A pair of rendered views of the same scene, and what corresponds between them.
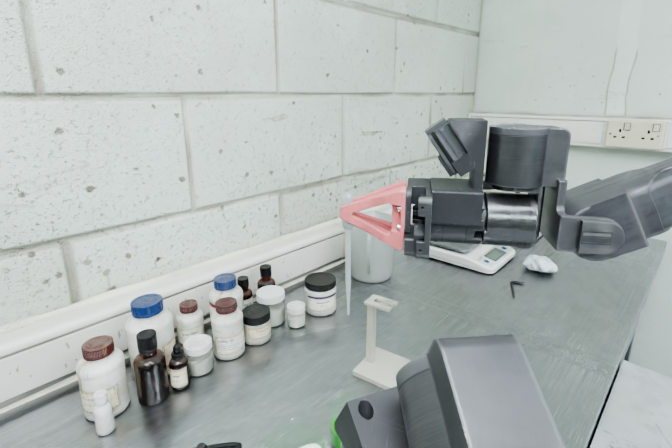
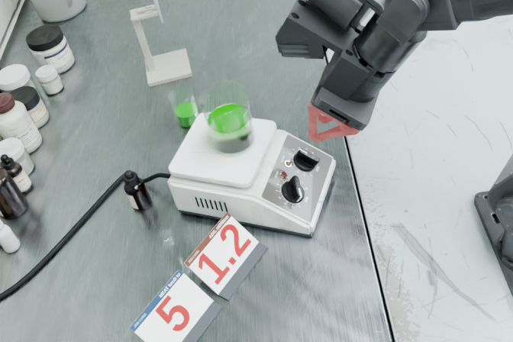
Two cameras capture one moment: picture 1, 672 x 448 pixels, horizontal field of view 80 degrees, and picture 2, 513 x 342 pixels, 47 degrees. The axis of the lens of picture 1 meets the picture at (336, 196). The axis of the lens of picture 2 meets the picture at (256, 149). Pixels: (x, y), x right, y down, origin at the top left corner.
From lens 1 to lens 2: 46 cm
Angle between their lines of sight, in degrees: 44
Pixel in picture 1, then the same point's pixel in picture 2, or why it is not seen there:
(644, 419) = not seen: outside the picture
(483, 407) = not seen: outside the picture
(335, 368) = (131, 92)
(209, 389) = (53, 172)
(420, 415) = not seen: outside the picture
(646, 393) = not seen: outside the picture
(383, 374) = (172, 70)
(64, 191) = not seen: outside the picture
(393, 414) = (304, 11)
